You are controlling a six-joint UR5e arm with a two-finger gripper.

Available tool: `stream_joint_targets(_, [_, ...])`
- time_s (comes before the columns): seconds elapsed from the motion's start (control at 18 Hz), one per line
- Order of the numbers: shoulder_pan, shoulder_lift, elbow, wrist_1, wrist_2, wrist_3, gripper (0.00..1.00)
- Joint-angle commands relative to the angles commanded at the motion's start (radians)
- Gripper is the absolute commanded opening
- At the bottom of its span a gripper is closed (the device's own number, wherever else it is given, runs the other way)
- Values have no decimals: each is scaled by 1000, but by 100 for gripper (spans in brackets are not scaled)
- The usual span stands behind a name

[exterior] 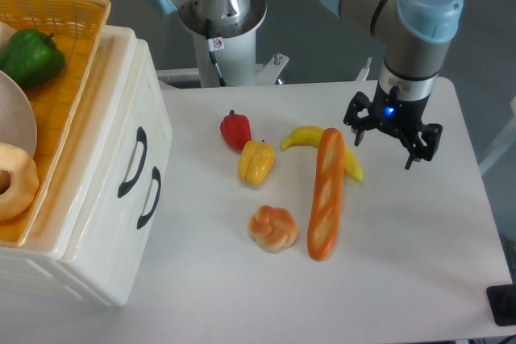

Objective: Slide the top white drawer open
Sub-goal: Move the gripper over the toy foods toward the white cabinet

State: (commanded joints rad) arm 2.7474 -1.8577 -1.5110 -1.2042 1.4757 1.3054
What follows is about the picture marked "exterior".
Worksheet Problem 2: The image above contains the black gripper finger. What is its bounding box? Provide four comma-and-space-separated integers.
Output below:
343, 92, 373, 147
405, 122, 443, 170

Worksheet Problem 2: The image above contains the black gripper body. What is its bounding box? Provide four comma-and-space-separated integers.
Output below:
365, 81, 428, 137

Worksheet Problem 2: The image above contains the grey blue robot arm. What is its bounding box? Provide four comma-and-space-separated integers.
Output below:
148, 0, 464, 163

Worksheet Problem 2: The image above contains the white plastic drawer cabinet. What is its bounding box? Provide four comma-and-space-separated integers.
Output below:
0, 24, 140, 308

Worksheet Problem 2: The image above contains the yellow banana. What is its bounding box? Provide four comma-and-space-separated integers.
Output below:
280, 126, 364, 182

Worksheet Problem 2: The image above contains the orange baguette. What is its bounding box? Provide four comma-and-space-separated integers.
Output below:
307, 128, 344, 261

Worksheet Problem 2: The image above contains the yellow bell pepper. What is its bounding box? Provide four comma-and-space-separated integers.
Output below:
237, 140, 275, 185

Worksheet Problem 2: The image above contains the red bell pepper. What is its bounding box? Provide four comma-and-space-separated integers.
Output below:
219, 110, 252, 151

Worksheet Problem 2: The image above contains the knotted bread roll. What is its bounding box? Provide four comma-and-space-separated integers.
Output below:
248, 205, 298, 253

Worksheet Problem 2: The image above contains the black device at edge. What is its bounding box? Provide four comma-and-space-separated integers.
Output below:
486, 284, 515, 326

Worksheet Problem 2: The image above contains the yellow woven basket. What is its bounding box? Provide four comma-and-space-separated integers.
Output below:
1, 0, 111, 247

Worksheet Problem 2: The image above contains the green bell pepper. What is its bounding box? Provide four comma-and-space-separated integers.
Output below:
1, 28, 65, 89

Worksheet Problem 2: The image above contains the white plate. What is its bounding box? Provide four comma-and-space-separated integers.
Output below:
0, 72, 37, 156

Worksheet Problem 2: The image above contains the beige donut bread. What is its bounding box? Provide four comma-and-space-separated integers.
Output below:
1, 143, 40, 222

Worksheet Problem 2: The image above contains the white object in basket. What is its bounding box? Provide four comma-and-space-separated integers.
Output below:
0, 22, 17, 54

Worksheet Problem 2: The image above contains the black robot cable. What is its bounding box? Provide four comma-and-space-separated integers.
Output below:
204, 17, 229, 88

